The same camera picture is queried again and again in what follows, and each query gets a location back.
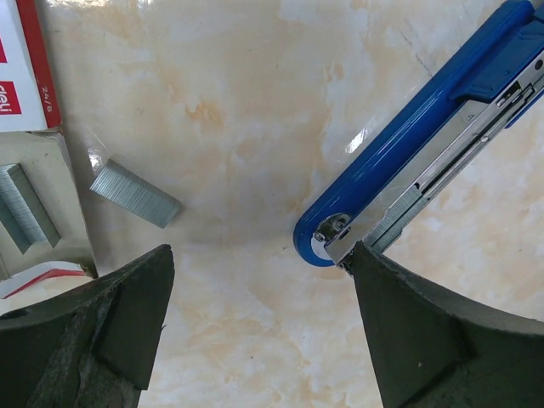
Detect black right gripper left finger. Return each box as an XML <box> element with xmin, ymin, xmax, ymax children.
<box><xmin>1</xmin><ymin>245</ymin><xmax>175</xmax><ymax>407</ymax></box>

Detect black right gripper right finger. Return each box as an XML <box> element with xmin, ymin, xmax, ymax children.
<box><xmin>350</xmin><ymin>244</ymin><xmax>543</xmax><ymax>407</ymax></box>

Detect red white staple box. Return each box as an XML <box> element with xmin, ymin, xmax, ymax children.
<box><xmin>1</xmin><ymin>1</ymin><xmax>96</xmax><ymax>299</ymax></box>

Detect blue black stapler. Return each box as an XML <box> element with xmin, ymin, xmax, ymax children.
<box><xmin>293</xmin><ymin>1</ymin><xmax>543</xmax><ymax>267</ymax></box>

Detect grey staple strips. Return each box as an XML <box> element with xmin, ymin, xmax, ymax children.
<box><xmin>364</xmin><ymin>184</ymin><xmax>428</xmax><ymax>252</ymax></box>

